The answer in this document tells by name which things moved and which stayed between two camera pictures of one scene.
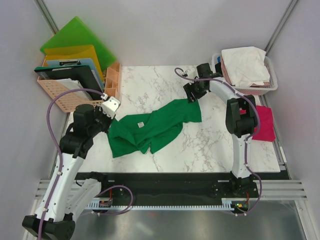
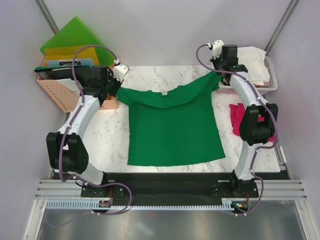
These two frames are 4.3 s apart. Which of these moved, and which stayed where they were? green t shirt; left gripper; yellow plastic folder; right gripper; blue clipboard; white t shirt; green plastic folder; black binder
Moved: right gripper; green t shirt; left gripper
Stayed: white t shirt; green plastic folder; black binder; yellow plastic folder; blue clipboard
